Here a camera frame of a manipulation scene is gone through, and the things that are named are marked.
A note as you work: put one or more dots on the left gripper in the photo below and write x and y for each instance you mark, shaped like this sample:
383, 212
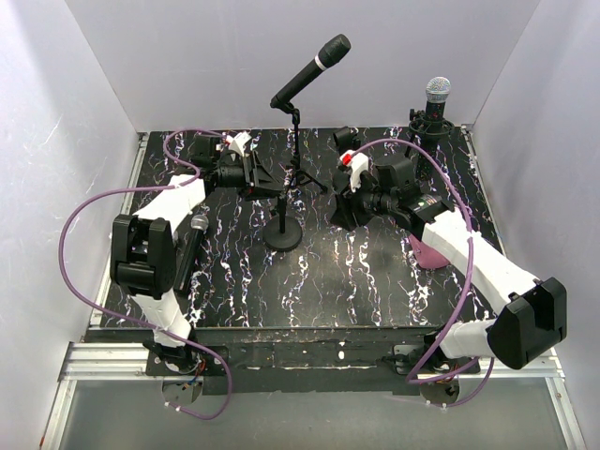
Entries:
264, 187

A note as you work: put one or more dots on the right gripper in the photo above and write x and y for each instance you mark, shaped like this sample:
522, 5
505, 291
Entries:
344, 205

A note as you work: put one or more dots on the black tripod stand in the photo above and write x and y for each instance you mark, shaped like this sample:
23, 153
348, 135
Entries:
299, 177

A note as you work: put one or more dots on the round base stand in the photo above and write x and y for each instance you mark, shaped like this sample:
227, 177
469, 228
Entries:
282, 233
346, 139

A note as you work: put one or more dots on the silver mesh microphone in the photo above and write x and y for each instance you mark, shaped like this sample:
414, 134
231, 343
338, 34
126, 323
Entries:
437, 91
199, 225

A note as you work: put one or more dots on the tall black foam microphone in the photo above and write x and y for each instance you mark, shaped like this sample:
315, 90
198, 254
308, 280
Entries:
331, 53

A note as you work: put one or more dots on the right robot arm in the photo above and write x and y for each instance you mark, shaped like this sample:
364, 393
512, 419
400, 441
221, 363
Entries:
531, 313

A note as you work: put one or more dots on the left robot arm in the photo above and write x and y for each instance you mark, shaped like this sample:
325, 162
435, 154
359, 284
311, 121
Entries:
143, 253

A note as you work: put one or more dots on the pink wedge block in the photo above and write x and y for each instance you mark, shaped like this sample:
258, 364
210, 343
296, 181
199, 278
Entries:
427, 257

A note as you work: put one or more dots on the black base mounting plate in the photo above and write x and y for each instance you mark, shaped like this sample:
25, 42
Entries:
316, 359

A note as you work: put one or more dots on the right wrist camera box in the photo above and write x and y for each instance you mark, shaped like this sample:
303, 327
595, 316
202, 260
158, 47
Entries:
357, 163

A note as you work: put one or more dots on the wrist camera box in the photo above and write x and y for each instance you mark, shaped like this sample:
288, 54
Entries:
357, 163
238, 143

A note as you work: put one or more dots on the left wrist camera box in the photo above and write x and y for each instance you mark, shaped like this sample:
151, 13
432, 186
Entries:
238, 143

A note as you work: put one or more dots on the right shock mount stand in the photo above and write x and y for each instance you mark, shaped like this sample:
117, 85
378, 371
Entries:
430, 127

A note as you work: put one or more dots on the aluminium frame rail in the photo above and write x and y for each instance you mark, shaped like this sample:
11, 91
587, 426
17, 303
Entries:
121, 394

